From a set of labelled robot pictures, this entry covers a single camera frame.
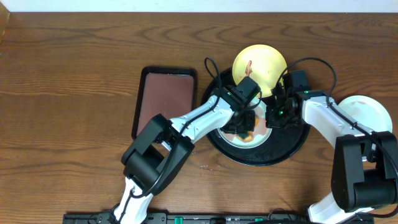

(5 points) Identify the round black tray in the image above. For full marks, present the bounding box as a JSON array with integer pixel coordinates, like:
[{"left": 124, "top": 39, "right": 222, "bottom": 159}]
[{"left": 200, "top": 67, "right": 311, "bottom": 167}]

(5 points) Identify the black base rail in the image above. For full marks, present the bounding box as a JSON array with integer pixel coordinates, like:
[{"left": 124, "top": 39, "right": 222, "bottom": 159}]
[{"left": 62, "top": 207, "right": 374, "bottom": 224}]

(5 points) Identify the light green plate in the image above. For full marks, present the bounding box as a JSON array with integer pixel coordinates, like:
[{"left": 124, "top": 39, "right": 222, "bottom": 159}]
[{"left": 338, "top": 95, "right": 393, "bottom": 132}]

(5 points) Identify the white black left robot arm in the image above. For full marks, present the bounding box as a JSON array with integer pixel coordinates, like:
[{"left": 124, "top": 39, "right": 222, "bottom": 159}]
[{"left": 113, "top": 89, "right": 257, "bottom": 223}]

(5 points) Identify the black rectangular water tray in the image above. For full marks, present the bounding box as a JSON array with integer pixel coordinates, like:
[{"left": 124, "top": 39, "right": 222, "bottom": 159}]
[{"left": 131, "top": 66, "right": 197, "bottom": 139}]

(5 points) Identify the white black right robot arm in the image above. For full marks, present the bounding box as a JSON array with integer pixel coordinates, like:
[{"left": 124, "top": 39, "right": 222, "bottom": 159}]
[{"left": 266, "top": 87, "right": 397, "bottom": 223}]

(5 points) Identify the mint green plate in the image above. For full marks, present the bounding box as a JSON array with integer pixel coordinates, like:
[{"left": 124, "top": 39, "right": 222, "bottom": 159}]
[{"left": 217, "top": 101, "right": 272, "bottom": 149}]

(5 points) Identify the orange green sponge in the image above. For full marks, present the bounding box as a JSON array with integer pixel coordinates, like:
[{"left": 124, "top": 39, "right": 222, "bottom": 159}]
[{"left": 237, "top": 116, "right": 258, "bottom": 142}]

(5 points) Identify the yellow plastic plate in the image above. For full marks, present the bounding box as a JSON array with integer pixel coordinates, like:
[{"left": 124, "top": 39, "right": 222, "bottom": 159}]
[{"left": 232, "top": 44, "right": 287, "bottom": 98}]

